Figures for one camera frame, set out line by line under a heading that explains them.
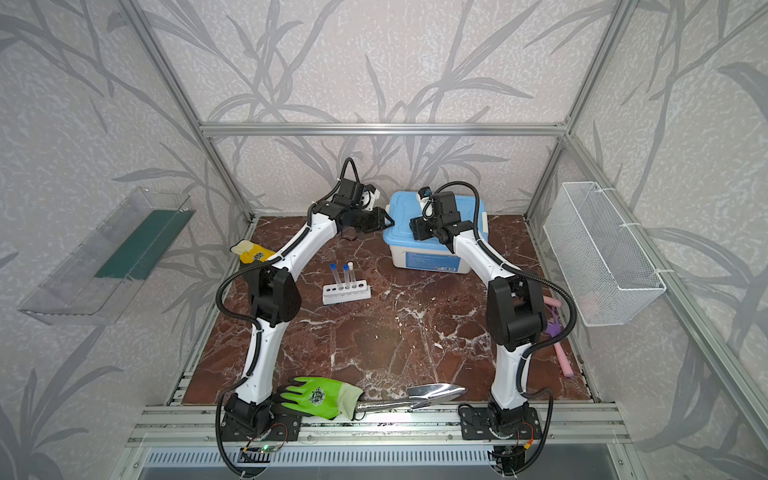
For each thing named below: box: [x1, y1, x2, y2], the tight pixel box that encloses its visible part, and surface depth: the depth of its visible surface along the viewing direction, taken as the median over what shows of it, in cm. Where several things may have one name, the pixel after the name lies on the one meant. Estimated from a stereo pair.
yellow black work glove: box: [230, 239, 275, 264], surface depth 109 cm
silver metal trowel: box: [356, 384, 467, 412], surface depth 80 cm
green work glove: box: [275, 376, 364, 420], surface depth 78 cm
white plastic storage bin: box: [389, 244, 471, 274], surface depth 101 cm
